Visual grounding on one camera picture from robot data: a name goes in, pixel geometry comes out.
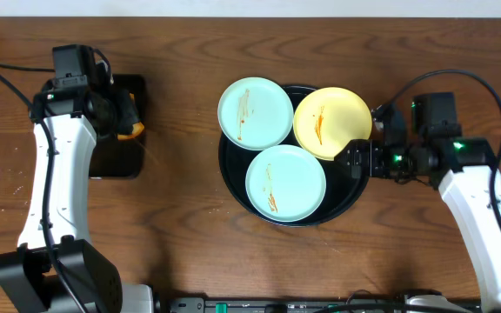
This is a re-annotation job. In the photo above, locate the green and yellow sponge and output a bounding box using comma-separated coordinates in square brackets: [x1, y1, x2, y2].
[117, 90, 144, 141]

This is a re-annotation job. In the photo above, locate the light blue plate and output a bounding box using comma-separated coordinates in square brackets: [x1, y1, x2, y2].
[217, 77, 294, 150]
[244, 144, 327, 223]

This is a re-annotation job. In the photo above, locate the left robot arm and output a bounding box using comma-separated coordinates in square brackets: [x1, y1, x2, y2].
[0, 75, 155, 312]

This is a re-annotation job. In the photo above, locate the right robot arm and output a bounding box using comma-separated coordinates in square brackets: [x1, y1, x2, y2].
[335, 137, 501, 312]

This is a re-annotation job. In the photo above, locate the black rectangular tray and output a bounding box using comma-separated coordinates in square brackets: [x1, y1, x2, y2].
[89, 74, 148, 179]

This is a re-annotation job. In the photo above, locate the yellow plate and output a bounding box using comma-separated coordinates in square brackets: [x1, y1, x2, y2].
[293, 87, 372, 161]

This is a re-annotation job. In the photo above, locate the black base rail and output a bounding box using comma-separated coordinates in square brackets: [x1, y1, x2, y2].
[167, 296, 482, 313]

